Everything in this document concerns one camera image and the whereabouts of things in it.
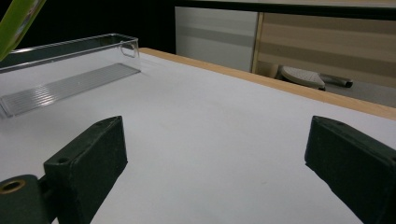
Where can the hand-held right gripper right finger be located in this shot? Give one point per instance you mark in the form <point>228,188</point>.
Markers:
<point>355,161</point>

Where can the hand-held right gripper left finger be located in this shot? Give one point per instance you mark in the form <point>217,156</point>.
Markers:
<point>90,165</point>

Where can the clear plastic packaging box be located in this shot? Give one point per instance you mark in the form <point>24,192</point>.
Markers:
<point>71,77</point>

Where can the office chair base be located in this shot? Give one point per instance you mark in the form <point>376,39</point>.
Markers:
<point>306,77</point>

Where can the white table sheet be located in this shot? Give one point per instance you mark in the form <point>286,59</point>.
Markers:
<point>218,140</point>

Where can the white cabinet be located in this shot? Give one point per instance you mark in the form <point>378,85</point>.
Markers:
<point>218,37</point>

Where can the black horizontal frame bar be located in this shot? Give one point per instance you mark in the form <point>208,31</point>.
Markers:
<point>280,9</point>

